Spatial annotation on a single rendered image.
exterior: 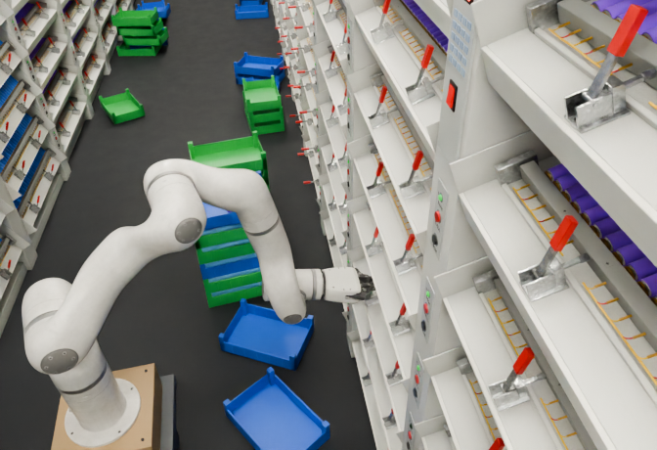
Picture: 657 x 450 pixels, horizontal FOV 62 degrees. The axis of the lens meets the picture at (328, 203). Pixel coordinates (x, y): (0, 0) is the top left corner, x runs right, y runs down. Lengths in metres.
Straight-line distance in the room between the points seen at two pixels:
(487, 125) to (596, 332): 0.26
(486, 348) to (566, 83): 0.39
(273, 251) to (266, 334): 0.88
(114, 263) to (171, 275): 1.28
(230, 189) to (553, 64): 0.79
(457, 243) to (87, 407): 1.03
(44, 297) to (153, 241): 0.31
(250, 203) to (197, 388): 1.01
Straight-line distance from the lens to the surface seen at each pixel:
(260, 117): 3.32
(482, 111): 0.67
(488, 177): 0.72
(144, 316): 2.36
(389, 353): 1.49
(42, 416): 2.21
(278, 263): 1.36
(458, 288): 0.84
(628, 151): 0.46
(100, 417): 1.55
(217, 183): 1.20
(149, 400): 1.62
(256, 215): 1.24
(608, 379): 0.55
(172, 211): 1.11
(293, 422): 1.95
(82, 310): 1.26
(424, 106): 0.90
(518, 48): 0.61
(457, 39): 0.68
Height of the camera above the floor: 1.67
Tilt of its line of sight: 37 degrees down
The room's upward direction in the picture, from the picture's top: 1 degrees counter-clockwise
